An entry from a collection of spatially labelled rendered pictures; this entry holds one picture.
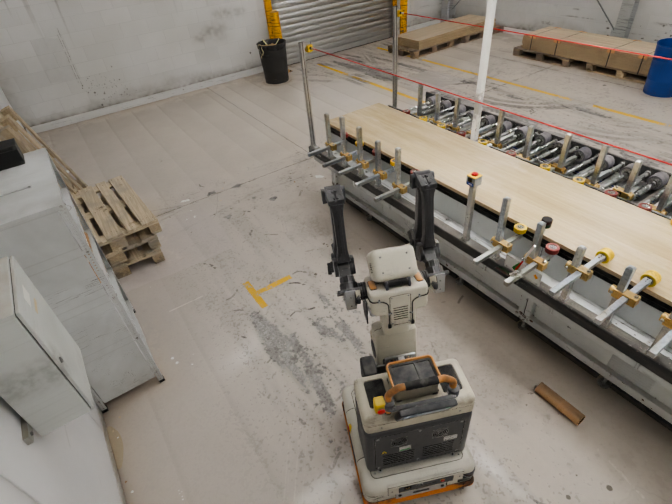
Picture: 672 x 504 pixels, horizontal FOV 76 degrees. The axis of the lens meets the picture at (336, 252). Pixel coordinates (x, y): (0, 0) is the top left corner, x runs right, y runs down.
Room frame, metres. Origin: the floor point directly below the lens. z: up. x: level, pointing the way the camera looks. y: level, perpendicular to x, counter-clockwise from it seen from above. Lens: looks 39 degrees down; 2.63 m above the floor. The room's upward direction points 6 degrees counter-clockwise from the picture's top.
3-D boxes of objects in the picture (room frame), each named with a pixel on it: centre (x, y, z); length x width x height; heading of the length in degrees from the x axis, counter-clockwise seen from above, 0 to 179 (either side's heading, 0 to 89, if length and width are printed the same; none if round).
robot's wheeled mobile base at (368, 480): (1.28, -0.29, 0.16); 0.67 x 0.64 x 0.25; 7
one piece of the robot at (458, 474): (0.96, -0.35, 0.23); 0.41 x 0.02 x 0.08; 97
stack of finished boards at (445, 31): (10.30, -2.94, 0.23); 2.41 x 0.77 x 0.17; 122
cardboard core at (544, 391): (1.43, -1.32, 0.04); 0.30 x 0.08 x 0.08; 31
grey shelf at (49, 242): (2.22, 1.77, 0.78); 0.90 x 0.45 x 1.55; 31
